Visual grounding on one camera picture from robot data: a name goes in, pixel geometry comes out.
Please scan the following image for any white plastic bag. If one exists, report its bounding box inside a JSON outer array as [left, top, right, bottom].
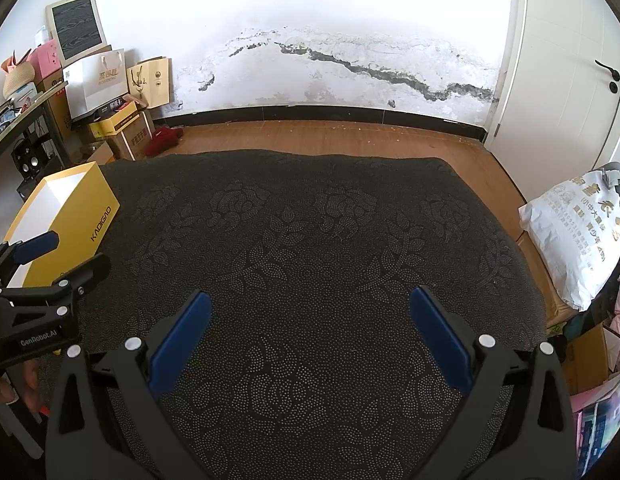
[[518, 169, 620, 312]]

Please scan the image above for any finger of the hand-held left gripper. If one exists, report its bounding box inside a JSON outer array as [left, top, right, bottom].
[[0, 230, 60, 289], [0, 253, 112, 322]]

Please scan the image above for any colourful magazine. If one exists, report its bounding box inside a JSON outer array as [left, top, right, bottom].
[[571, 372, 620, 477]]

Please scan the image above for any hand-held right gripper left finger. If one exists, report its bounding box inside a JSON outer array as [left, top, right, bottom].
[[44, 289, 213, 480]]

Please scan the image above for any black patterned mat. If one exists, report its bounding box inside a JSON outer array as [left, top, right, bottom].
[[75, 150, 548, 480]]

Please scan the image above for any open cardboard box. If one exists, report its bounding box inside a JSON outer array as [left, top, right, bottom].
[[560, 324, 620, 397]]

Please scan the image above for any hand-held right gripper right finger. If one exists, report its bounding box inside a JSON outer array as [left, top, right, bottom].
[[409, 285, 579, 480]]

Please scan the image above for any white door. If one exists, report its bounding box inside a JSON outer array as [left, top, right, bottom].
[[486, 0, 620, 201]]

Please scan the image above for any tan paper bag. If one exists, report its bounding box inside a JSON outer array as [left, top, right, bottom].
[[127, 57, 172, 109]]

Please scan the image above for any black desk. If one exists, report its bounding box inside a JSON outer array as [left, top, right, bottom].
[[0, 87, 68, 167]]

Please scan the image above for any black speaker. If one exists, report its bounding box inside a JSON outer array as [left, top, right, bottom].
[[12, 139, 52, 182]]

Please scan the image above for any red cloth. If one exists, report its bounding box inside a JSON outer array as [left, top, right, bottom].
[[144, 127, 185, 157]]

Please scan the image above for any straw basket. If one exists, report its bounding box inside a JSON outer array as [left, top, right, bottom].
[[2, 60, 37, 100]]

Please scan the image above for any yellow and black box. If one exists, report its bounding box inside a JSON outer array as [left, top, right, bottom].
[[86, 101, 142, 137]]

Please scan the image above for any black door handle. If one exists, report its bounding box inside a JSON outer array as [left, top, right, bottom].
[[594, 60, 620, 94]]

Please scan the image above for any pink box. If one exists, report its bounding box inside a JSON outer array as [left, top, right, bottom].
[[29, 40, 64, 82]]

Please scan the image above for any person's left hand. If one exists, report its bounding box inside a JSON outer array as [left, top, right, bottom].
[[0, 357, 42, 415]]

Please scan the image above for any white framed dark panel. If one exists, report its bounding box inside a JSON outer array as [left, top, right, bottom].
[[45, 0, 109, 69]]

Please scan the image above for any white paper bag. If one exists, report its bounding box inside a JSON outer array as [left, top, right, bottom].
[[64, 48, 129, 122]]

